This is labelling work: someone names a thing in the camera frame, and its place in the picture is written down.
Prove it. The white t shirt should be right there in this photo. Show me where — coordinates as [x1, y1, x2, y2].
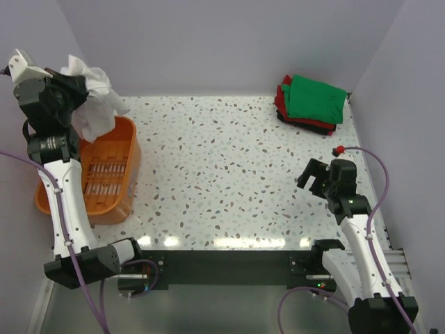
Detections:
[61, 55, 130, 143]

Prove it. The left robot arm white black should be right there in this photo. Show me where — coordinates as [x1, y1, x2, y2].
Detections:
[13, 70, 144, 289]

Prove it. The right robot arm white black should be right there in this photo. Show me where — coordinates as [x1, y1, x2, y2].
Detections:
[297, 159, 419, 333]

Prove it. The green folded t shirt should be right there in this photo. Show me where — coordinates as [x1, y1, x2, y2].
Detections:
[280, 74, 348, 125]

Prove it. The red folded t shirt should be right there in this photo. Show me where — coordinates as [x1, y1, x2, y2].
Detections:
[273, 74, 337, 132]

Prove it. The orange plastic basket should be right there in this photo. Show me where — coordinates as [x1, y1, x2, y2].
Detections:
[33, 116, 142, 226]

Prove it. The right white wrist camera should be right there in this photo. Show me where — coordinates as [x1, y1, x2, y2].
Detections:
[332, 146, 355, 162]

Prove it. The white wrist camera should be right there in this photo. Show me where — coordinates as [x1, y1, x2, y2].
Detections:
[332, 146, 355, 162]
[1, 49, 53, 86]

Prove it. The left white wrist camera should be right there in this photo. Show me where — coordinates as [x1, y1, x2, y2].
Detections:
[1, 49, 53, 86]

